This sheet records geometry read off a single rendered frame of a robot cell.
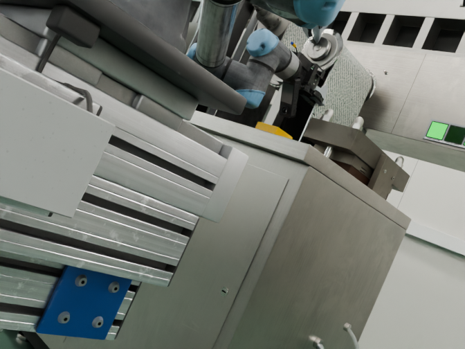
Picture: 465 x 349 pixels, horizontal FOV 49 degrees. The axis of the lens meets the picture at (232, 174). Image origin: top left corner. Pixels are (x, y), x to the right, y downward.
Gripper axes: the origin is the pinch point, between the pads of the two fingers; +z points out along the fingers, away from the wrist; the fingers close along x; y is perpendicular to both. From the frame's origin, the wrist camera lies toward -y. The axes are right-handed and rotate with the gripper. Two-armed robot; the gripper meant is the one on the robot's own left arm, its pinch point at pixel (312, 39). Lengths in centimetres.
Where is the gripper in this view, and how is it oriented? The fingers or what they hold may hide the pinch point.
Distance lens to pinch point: 161.2
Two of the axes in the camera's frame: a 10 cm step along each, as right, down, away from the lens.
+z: 2.0, 8.2, 5.3
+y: 7.0, -5.0, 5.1
